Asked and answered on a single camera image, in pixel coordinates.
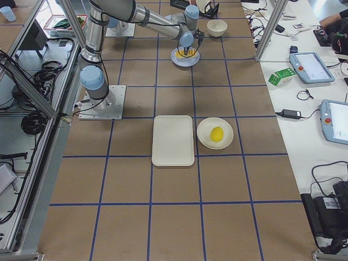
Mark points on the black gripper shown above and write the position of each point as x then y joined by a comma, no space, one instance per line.
186,49

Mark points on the striped bread roll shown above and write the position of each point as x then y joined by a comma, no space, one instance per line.
182,53

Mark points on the blue plate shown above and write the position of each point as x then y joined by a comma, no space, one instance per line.
187,62

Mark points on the black plate rack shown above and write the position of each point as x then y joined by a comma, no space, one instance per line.
212,12

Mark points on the cream plate in rack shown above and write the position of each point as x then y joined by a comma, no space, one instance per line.
203,5

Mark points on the white round plate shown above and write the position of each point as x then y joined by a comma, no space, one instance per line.
205,127

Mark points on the white bowl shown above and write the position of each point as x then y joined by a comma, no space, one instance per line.
216,28

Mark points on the yellow lemon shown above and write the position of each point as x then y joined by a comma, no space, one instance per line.
216,134

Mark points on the green white carton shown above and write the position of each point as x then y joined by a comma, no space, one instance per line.
282,77

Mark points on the white rectangular tray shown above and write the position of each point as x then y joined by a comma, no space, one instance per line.
173,141

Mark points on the black power adapter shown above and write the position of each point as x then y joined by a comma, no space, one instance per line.
291,114

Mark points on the blue teach pendant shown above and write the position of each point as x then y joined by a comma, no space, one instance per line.
334,121
310,68

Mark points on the blue paper cup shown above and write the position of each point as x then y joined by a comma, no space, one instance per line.
7,12

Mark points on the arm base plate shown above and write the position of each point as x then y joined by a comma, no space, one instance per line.
111,108
122,30

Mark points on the aluminium frame post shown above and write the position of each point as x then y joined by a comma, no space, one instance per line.
271,25

